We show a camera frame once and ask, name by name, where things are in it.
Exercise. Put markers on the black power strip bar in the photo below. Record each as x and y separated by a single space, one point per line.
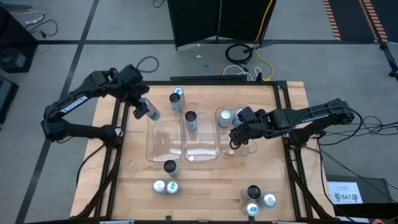
208 78

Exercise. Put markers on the black cart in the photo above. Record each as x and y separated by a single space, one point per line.
374 193

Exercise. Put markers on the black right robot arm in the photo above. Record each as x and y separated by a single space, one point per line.
311 116

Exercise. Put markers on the white paper sign SA7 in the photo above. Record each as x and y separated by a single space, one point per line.
345 193

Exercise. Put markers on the black folding divider panel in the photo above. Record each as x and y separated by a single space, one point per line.
192 18

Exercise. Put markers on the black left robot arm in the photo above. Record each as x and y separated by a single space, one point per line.
77 101

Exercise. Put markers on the black stand leg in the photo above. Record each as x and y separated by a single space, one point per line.
388 59

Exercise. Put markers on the black orange striped floor mat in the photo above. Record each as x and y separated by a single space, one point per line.
351 18

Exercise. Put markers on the Celsius Arctic Vibe can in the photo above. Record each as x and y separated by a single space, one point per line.
253 192
190 117
170 166
175 104

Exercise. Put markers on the clear plastic bin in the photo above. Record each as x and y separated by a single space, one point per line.
224 143
163 143
202 149

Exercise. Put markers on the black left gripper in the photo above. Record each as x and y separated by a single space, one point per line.
132 82

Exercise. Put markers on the black aluminium table frame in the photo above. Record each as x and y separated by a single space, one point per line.
217 83

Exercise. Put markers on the black cabinet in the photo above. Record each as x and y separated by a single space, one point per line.
15 37

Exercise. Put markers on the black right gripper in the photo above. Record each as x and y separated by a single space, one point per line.
253 123

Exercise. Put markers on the Spindrift blue white can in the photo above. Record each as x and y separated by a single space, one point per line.
269 199
159 186
238 112
224 115

